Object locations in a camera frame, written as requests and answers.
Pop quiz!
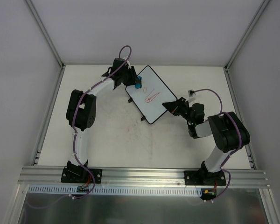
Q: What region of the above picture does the blue whiteboard eraser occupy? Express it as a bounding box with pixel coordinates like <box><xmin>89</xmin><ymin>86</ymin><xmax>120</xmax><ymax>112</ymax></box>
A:
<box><xmin>135</xmin><ymin>76</ymin><xmax>142</xmax><ymax>89</ymax></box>

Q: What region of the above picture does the white board with black frame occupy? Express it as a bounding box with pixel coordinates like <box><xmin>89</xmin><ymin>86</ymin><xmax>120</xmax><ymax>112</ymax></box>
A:
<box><xmin>126</xmin><ymin>65</ymin><xmax>177</xmax><ymax>125</ymax></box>

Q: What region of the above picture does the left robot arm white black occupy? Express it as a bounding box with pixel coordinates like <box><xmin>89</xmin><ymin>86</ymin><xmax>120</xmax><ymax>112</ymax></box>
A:
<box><xmin>61</xmin><ymin>57</ymin><xmax>141</xmax><ymax>183</ymax></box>

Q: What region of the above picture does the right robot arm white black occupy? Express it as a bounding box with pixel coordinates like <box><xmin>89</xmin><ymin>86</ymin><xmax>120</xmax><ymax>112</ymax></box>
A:
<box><xmin>162</xmin><ymin>98</ymin><xmax>250</xmax><ymax>186</ymax></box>

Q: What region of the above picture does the right aluminium table edge profile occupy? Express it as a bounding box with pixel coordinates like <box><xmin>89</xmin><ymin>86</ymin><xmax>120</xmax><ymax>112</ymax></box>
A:
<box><xmin>223</xmin><ymin>67</ymin><xmax>257</xmax><ymax>169</ymax></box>

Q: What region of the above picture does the aluminium table edge profile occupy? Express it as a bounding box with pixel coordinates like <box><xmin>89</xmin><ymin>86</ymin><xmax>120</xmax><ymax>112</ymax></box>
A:
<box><xmin>223</xmin><ymin>67</ymin><xmax>257</xmax><ymax>169</ymax></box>
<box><xmin>29</xmin><ymin>65</ymin><xmax>65</xmax><ymax>166</ymax></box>

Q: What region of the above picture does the left aluminium table edge profile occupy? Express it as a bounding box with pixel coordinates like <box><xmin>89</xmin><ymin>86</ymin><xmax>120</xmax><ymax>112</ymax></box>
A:
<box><xmin>29</xmin><ymin>65</ymin><xmax>65</xmax><ymax>166</ymax></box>

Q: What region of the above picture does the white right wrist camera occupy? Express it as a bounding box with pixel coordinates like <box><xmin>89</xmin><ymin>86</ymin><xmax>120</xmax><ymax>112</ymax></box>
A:
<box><xmin>186</xmin><ymin>90</ymin><xmax>196</xmax><ymax>102</ymax></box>

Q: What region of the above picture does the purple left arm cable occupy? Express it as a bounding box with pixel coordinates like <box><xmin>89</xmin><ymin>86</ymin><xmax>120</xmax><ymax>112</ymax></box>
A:
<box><xmin>28</xmin><ymin>45</ymin><xmax>133</xmax><ymax>210</ymax></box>

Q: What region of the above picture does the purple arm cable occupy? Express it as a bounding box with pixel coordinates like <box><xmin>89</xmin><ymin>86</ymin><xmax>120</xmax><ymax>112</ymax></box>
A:
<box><xmin>189</xmin><ymin>88</ymin><xmax>243</xmax><ymax>206</ymax></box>
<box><xmin>28</xmin><ymin>45</ymin><xmax>133</xmax><ymax>210</ymax></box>

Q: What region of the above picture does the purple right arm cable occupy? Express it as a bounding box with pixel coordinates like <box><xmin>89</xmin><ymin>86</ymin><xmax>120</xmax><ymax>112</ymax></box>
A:
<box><xmin>189</xmin><ymin>88</ymin><xmax>243</xmax><ymax>206</ymax></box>

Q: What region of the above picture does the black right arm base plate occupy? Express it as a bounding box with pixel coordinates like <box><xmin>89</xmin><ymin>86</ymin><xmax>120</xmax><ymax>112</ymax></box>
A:
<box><xmin>183</xmin><ymin>170</ymin><xmax>226</xmax><ymax>186</ymax></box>

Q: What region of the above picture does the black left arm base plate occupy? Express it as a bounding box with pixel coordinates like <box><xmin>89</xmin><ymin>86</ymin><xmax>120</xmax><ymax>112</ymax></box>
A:
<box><xmin>61</xmin><ymin>168</ymin><xmax>103</xmax><ymax>184</ymax></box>

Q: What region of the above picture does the right aluminium frame post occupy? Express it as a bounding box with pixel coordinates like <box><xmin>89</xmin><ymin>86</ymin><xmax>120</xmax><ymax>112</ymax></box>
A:
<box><xmin>224</xmin><ymin>0</ymin><xmax>271</xmax><ymax>70</ymax></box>

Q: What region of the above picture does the aluminium frame post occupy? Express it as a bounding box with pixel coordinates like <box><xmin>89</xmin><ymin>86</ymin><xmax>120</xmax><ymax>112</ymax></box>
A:
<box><xmin>24</xmin><ymin>0</ymin><xmax>64</xmax><ymax>68</ymax></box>
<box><xmin>224</xmin><ymin>0</ymin><xmax>271</xmax><ymax>70</ymax></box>

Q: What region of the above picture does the left aluminium frame post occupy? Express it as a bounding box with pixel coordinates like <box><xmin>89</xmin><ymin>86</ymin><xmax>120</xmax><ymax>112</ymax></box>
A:
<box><xmin>24</xmin><ymin>0</ymin><xmax>64</xmax><ymax>68</ymax></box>

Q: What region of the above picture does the aluminium mounting rail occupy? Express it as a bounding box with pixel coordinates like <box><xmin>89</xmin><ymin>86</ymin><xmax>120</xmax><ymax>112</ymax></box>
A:
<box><xmin>17</xmin><ymin>166</ymin><xmax>271</xmax><ymax>189</ymax></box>

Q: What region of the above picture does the white slotted cable duct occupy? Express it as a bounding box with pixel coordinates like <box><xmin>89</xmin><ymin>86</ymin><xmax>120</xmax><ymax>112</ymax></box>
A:
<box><xmin>28</xmin><ymin>184</ymin><xmax>202</xmax><ymax>197</ymax></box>

